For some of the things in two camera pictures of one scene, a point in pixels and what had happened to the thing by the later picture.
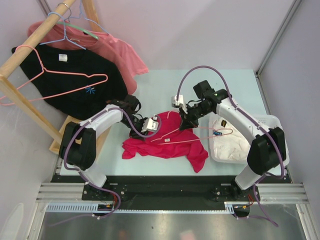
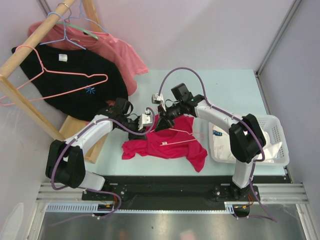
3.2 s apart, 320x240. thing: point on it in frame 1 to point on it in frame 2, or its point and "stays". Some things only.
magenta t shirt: [173, 141] stays
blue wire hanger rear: [81, 16] stays
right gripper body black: [193, 113] to [172, 113]
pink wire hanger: [44, 69] stays
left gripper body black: [138, 124] stays
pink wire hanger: [192, 139] to [183, 141]
